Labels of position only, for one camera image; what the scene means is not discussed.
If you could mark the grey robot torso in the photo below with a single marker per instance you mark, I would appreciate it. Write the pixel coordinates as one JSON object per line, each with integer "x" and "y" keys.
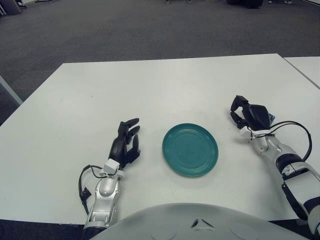
{"x": 162, "y": 220}

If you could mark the blue gum box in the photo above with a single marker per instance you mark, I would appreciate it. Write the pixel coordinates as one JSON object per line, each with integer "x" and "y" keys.
{"x": 272, "y": 117}

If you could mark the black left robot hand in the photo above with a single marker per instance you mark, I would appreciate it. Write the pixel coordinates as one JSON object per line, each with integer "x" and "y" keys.
{"x": 118, "y": 150}

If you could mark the black background furniture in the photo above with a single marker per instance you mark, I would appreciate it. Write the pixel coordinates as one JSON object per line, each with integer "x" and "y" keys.
{"x": 245, "y": 3}

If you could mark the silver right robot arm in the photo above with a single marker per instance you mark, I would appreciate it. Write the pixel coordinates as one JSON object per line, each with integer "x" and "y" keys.
{"x": 287, "y": 160}

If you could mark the teal round plate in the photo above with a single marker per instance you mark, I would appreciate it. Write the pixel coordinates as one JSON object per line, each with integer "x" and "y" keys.
{"x": 190, "y": 150}

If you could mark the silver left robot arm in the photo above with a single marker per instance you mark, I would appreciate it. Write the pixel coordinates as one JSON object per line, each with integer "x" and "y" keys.
{"x": 106, "y": 187}

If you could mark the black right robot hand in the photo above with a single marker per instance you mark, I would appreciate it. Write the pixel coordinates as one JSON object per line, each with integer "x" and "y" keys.
{"x": 257, "y": 116}

